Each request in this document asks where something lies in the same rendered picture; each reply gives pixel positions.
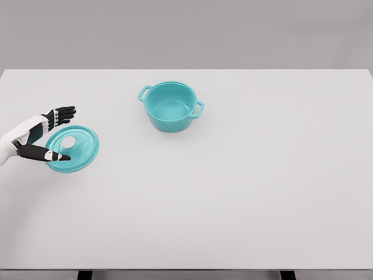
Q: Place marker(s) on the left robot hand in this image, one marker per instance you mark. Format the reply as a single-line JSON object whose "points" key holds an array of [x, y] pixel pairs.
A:
{"points": [[29, 128]]}

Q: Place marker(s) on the teal pot lid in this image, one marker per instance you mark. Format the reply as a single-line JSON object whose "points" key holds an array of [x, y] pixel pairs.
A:
{"points": [[83, 148]]}

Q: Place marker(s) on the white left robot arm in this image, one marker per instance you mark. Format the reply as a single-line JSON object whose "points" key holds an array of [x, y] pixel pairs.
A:
{"points": [[4, 148]]}

